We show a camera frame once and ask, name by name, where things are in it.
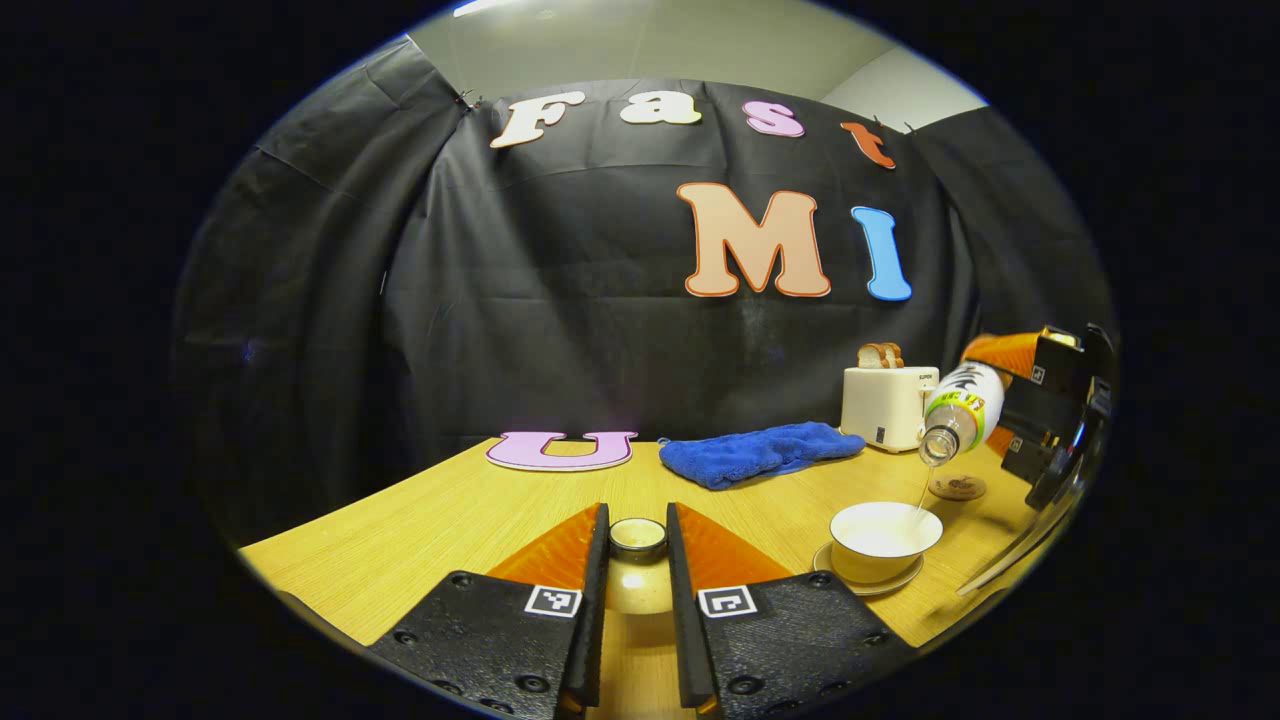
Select blue towel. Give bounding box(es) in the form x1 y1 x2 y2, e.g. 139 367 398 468
659 421 867 491

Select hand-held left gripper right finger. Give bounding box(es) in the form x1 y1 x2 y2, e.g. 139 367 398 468
666 502 916 720

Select clear plastic water bottle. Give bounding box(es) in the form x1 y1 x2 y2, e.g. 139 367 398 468
918 362 1006 468

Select cream ceramic teacup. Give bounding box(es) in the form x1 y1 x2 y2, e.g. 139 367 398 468
830 501 944 586

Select pink letter cutout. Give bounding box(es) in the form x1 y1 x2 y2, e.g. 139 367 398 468
486 431 638 472

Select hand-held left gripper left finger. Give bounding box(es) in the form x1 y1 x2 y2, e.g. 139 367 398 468
368 503 611 720

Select white toaster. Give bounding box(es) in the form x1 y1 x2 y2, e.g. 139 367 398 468
840 365 941 453

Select black backdrop cloth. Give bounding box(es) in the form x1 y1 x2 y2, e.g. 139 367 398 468
170 40 1116 546

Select cream ceramic saucer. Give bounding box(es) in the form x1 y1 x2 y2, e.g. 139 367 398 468
812 542 925 598

